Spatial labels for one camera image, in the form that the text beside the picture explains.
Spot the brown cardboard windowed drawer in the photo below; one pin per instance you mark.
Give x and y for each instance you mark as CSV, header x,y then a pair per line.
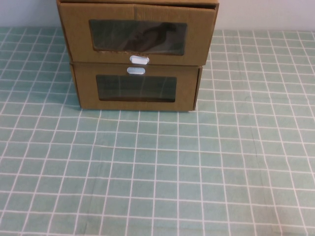
x,y
86,100
73,32

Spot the brown cardboard shoe box sleeve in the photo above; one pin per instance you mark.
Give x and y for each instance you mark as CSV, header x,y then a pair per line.
x,y
135,1

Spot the cardboard lower drawer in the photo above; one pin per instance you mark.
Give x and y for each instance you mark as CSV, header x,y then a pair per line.
x,y
198,91

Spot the green white-grid tablecloth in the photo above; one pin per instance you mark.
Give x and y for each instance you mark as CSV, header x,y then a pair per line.
x,y
172,172

